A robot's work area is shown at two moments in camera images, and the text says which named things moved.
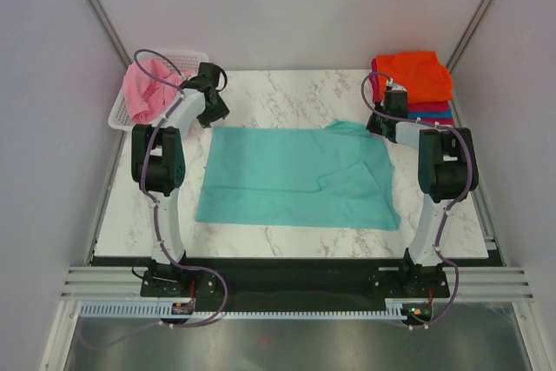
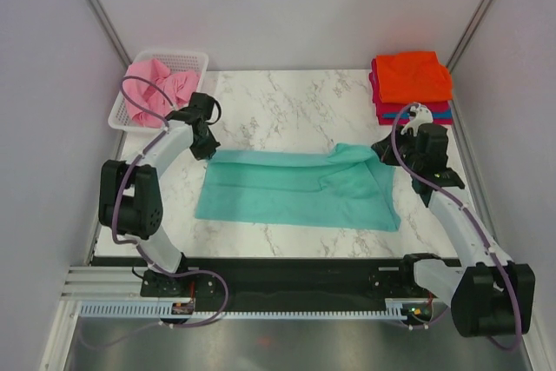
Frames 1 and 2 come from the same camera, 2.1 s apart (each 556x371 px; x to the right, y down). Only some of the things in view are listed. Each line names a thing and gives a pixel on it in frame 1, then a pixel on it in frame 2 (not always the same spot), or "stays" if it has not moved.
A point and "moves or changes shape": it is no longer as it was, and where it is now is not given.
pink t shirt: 150,89 stays
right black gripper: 371,127 to 383,149
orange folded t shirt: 425,77 stays
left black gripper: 221,111 to 208,151
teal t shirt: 340,175 moves or changes shape
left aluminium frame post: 96,9 stays
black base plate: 287,285 stays
